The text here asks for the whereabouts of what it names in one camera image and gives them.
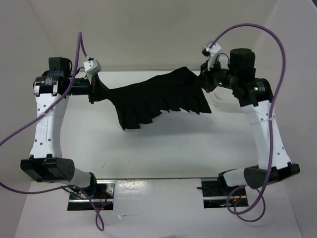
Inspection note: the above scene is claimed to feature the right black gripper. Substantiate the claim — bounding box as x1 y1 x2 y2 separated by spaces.
195 57 240 92

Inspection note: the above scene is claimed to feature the black pleated skirt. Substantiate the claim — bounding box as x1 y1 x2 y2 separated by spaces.
99 66 212 131

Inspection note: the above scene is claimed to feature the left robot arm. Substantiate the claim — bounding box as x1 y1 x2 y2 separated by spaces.
20 57 101 198

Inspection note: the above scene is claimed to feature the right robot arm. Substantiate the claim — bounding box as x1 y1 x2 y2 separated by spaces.
200 46 300 195

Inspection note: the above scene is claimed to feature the white plastic basket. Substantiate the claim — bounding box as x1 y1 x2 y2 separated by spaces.
211 87 243 114

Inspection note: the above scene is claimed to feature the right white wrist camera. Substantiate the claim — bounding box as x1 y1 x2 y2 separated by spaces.
202 42 222 70

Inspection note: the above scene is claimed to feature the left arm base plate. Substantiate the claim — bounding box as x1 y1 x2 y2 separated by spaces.
67 179 115 211

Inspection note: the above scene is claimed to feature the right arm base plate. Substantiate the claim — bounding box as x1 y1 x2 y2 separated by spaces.
197 177 249 209

